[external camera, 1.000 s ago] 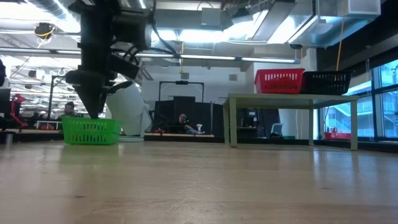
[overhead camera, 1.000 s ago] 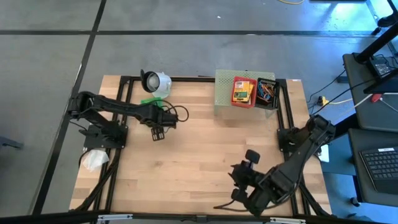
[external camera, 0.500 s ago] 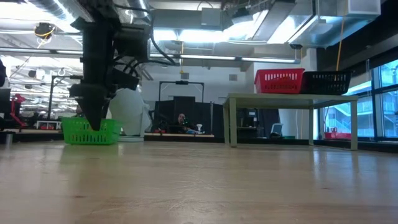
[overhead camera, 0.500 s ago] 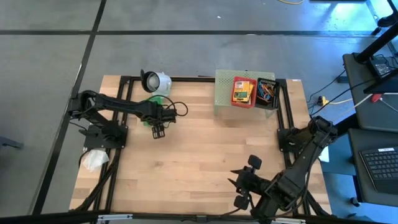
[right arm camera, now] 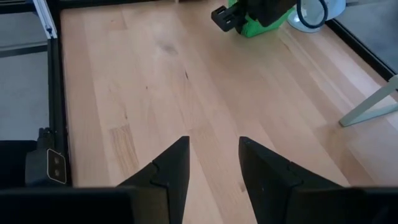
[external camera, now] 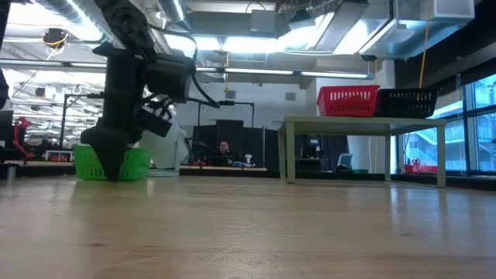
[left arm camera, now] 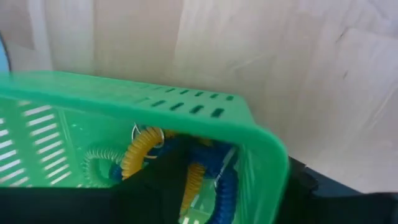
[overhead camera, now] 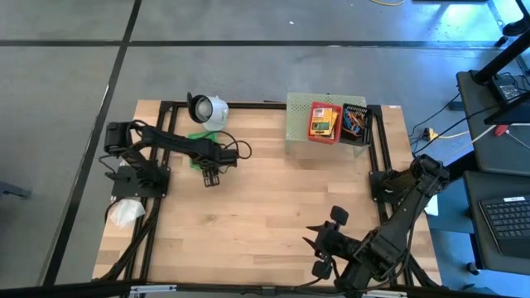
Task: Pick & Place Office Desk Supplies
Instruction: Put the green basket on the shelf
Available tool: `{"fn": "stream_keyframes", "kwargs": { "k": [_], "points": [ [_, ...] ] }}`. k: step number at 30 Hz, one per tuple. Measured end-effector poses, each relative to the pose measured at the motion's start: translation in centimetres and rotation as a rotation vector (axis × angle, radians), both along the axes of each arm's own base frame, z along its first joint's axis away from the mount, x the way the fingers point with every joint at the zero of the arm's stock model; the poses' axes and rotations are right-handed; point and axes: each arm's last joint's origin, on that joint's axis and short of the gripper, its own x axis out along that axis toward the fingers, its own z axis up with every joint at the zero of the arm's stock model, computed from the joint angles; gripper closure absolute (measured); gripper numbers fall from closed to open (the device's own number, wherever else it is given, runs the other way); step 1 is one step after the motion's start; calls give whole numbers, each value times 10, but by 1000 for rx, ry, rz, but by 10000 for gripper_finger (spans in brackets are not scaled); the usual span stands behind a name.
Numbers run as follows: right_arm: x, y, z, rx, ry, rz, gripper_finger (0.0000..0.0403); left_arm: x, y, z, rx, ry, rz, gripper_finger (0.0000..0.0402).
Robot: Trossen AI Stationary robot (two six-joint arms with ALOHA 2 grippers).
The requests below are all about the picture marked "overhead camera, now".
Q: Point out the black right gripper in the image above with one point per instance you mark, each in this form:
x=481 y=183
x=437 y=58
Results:
x=335 y=244

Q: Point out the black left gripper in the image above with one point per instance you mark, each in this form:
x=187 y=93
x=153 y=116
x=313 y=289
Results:
x=219 y=157

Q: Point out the green plastic basket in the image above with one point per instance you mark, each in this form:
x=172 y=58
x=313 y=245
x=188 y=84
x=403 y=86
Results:
x=198 y=136

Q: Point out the red plastic basket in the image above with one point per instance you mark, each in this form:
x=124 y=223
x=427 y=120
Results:
x=325 y=140

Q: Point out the black plastic basket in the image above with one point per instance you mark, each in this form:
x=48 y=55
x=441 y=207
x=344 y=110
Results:
x=354 y=140

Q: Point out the yellow crayon box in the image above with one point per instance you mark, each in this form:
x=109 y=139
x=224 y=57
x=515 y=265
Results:
x=334 y=124
x=321 y=122

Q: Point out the orange rubber band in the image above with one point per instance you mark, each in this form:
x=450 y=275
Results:
x=359 y=124

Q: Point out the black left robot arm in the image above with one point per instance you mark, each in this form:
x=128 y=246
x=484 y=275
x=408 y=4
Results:
x=165 y=140

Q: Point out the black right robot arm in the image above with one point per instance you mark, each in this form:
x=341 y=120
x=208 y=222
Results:
x=406 y=211

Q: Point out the black side desk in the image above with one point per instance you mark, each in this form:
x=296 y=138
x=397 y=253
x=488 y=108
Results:
x=497 y=157

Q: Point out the green perforated metal shelf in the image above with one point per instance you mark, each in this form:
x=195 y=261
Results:
x=298 y=120

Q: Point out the white crumpled tissue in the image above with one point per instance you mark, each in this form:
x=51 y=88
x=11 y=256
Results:
x=126 y=212

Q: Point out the white paper sheet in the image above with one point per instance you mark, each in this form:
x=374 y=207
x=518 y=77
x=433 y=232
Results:
x=432 y=207

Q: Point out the yellow power plug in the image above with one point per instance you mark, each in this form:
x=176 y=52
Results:
x=430 y=133

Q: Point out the black caster wheel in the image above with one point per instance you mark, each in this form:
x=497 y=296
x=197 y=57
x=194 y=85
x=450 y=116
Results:
x=472 y=269

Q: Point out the black keyboard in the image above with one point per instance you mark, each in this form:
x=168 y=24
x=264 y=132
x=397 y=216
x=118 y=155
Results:
x=509 y=219

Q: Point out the black power adapter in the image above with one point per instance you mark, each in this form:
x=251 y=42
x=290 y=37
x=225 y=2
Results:
x=508 y=92

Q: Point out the black aluminium table frame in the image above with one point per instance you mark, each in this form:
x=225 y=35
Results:
x=256 y=106

